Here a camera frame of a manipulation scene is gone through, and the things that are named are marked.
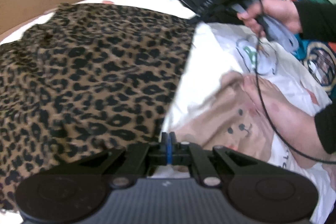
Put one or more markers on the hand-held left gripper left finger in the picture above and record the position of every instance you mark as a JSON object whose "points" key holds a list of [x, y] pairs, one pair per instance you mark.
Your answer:
{"points": [[164, 146]]}

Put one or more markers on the person's right hand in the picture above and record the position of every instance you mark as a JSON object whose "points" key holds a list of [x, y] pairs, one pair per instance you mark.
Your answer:
{"points": [[281, 12]]}

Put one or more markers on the white printed blanket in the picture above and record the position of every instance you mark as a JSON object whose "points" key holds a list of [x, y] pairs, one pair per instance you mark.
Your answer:
{"points": [[210, 61]]}

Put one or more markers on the leopard print skirt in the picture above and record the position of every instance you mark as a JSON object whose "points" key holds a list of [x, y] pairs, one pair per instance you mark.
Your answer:
{"points": [[92, 69]]}

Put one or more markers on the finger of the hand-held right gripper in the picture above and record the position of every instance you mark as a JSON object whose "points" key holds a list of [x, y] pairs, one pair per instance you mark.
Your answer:
{"points": [[207, 7]]}

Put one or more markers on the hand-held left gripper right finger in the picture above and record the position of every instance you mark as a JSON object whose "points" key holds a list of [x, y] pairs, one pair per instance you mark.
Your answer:
{"points": [[173, 146]]}

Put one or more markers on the person's right forearm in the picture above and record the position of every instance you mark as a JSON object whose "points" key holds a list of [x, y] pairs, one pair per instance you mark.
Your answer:
{"points": [[317, 19]]}

